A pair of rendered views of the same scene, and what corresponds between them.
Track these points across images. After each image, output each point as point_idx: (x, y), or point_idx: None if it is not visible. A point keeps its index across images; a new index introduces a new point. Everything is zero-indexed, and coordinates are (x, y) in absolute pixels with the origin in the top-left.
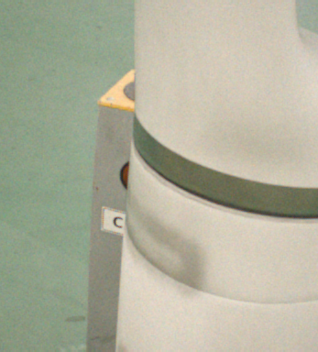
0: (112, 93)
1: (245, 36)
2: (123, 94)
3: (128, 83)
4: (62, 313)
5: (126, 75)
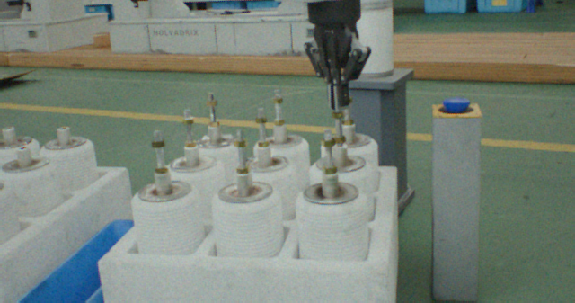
0: (475, 106)
1: None
2: (470, 106)
3: (473, 110)
4: None
5: (480, 112)
